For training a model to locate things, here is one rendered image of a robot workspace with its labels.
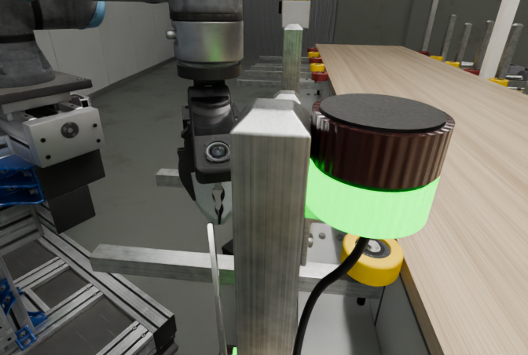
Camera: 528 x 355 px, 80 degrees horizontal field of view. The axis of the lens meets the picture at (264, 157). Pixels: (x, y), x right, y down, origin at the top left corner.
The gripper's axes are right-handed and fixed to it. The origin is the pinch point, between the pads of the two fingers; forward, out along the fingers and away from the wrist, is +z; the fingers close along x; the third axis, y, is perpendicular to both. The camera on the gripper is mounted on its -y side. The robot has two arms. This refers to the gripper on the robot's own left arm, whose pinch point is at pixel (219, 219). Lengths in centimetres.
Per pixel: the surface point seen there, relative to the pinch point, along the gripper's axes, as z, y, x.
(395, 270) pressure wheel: 4.6, -9.6, -21.3
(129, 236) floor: 94, 121, 40
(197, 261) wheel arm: 8.9, 2.5, 3.3
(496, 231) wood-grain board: 4.3, -6.5, -40.9
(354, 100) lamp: -21.8, -21.2, -4.9
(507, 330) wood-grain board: 4.3, -19.8, -27.4
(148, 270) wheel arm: 10.6, 3.9, 10.7
